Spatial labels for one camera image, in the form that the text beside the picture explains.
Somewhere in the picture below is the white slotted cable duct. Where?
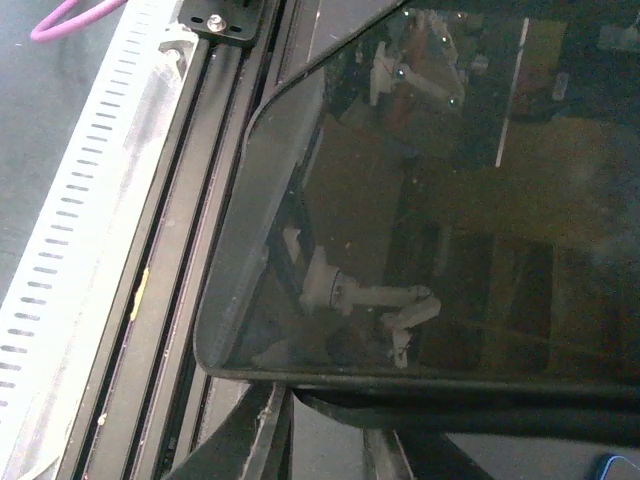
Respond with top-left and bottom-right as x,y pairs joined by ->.
1,1 -> 196,479

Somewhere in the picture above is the black phone case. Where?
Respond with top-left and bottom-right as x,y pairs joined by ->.
294,389 -> 639,448

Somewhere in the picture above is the blue phone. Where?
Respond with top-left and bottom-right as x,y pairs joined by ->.
590,454 -> 640,480

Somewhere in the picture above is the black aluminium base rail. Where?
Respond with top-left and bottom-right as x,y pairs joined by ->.
57,1 -> 314,479

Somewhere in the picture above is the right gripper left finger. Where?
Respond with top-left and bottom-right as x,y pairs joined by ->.
166,383 -> 294,480

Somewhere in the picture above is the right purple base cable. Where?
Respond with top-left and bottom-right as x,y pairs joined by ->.
29,0 -> 126,44

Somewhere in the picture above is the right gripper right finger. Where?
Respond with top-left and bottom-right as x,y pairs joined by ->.
363,429 -> 492,480

